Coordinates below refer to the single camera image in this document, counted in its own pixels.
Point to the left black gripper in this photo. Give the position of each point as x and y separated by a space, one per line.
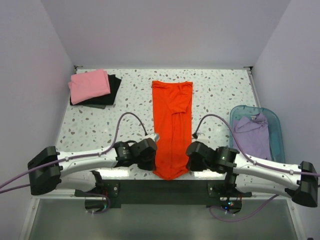
151 165

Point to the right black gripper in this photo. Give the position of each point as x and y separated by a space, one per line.
191 166

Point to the orange t shirt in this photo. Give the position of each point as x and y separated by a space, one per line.
172 118

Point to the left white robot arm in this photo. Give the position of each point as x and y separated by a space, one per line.
50 169

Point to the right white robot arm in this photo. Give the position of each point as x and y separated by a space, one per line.
247 174

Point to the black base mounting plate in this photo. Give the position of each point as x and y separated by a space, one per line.
161 192

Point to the lavender t shirt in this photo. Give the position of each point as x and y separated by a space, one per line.
253 135

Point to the folded black t shirt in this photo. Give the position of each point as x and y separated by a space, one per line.
108 100

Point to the teal plastic basket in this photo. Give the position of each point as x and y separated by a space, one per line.
275 133

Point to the folded pink t shirt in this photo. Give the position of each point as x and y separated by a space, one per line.
88 85

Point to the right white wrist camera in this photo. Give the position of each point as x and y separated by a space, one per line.
200 137

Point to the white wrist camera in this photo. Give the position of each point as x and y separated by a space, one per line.
200 137
153 136

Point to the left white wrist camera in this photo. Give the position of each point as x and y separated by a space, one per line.
153 136

